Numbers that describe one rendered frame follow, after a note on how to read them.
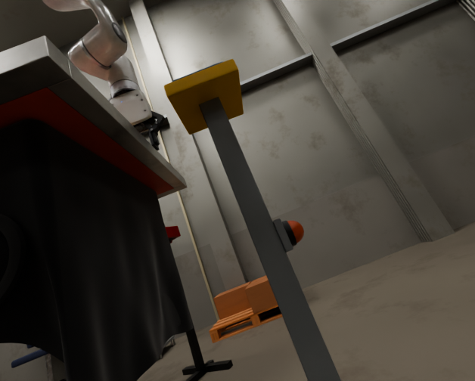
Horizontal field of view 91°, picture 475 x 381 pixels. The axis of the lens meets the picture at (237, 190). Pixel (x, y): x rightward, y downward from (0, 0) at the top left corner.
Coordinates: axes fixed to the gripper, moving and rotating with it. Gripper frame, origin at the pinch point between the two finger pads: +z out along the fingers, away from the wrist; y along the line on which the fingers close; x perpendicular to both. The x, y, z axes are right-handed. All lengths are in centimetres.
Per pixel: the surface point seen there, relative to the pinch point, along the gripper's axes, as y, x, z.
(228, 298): -38, 259, 66
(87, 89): 1.9, -22.2, 2.1
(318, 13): 299, 306, -346
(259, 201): 20.4, -14.1, 26.9
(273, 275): 18.1, -14.1, 37.9
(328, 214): 139, 313, 15
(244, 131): 74, 318, -172
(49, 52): 1.9, -29.0, 2.0
